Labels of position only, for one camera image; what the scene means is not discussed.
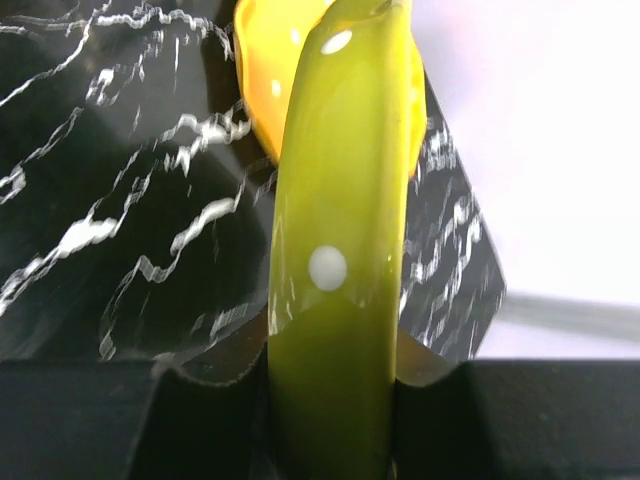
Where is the yellow polka dot plate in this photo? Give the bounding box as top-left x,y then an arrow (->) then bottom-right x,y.
234,1 -> 427,179

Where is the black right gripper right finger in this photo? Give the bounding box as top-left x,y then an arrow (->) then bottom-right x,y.
394,360 -> 639,479

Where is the aluminium frame rail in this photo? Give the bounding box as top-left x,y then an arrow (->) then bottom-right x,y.
495,293 -> 639,342

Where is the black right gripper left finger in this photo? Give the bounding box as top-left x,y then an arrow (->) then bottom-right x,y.
1,357 -> 266,479

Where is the green polka dot plate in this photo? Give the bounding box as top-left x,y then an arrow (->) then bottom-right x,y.
268,1 -> 411,479

